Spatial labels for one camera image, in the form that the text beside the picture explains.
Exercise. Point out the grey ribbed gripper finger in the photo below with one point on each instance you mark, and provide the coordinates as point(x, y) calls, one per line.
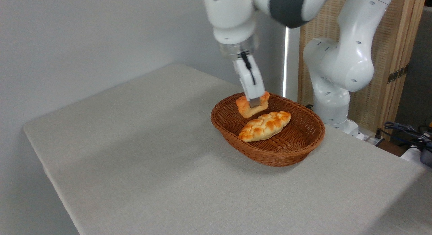
point(255, 102)

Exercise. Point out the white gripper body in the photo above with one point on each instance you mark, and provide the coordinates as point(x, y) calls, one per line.
point(251, 83)

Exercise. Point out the round orange bread bun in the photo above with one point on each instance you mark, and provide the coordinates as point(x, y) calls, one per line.
point(243, 108)

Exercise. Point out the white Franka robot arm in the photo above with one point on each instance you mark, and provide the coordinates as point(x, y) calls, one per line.
point(341, 66)

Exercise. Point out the braided golden bread loaf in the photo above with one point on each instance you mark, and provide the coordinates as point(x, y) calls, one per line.
point(265, 126)

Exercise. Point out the brown wicker oval basket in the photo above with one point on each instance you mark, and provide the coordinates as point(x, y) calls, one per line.
point(297, 140)

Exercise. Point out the bright vertical light strip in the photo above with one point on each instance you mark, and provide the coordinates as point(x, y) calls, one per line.
point(286, 59)

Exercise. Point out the white power strip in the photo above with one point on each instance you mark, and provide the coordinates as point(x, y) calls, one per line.
point(371, 139)

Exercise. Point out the grey tablecloth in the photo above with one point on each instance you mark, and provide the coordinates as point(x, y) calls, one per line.
point(135, 144)

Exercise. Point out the dark metal screen hinge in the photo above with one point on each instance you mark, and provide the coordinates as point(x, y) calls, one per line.
point(398, 74)

